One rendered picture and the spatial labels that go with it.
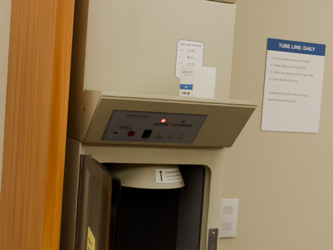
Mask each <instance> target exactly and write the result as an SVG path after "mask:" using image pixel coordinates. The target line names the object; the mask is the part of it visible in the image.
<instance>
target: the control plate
mask: <svg viewBox="0 0 333 250"><path fill-rule="evenodd" d="M207 116H208V115H195V114H177V113H159V112H142V111H124V110H113V112H112V115H111V117H110V120H109V122H108V125H107V127H106V130H105V132H104V135H103V137H102V140H108V141H137V142H165V143H193V141H194V139H195V137H196V136H197V134H198V132H199V130H200V129H201V127H202V125H203V123H204V122H205V120H206V118H207ZM162 119H166V121H165V122H164V123H162V122H161V120H162ZM182 120H186V123H184V124H182V123H181V121H182ZM145 129H149V130H153V131H152V133H151V135H150V137H149V138H141V137H142V134H143V132H144V130H145ZM114 131H119V133H118V134H114V133H113V132H114ZM129 131H134V132H135V134H134V135H133V136H128V132H129ZM159 132H162V133H163V134H162V136H160V135H158V134H159ZM172 132H173V133H174V135H173V136H170V133H172ZM182 133H185V137H182V136H181V134H182Z"/></svg>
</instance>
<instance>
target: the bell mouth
mask: <svg viewBox="0 0 333 250"><path fill-rule="evenodd" d="M109 170H110V171H111V172H112V173H113V174H115V175H116V177H118V178H119V179H120V181H121V186H123V187H130V188H146V189H173V188H181V187H183V186H185V183H184V181H183V178H182V175H181V172H180V169H179V166H178V164H141V163H112V165H111V167H110V169H109Z"/></svg>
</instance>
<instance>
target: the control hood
mask: <svg viewBox="0 0 333 250"><path fill-rule="evenodd" d="M256 108H257V103H256V102H254V101H241V100H229V99H212V98H197V97H183V96H171V95H157V94H142V93H127V92H113V91H99V90H85V91H83V105H82V121H81V136H80V140H81V141H82V142H84V143H109V144H139V145H169V146H199V147H228V148H230V147H232V145H233V143H234V142H235V140H236V139H237V137H238V136H239V134H240V133H241V131H242V129H243V128H244V126H245V125H246V123H247V122H248V120H249V118H250V117H251V115H252V114H253V112H254V111H255V109H256ZM113 110H124V111H142V112H159V113H177V114H195V115H208V116H207V118H206V120H205V122H204V123H203V125H202V127H201V129H200V130H199V132H198V134H197V136H196V137H195V139H194V141H193V143H165V142H137V141H108V140H102V137H103V135H104V132H105V130H106V127H107V125H108V122H109V120H110V117H111V115H112V112H113Z"/></svg>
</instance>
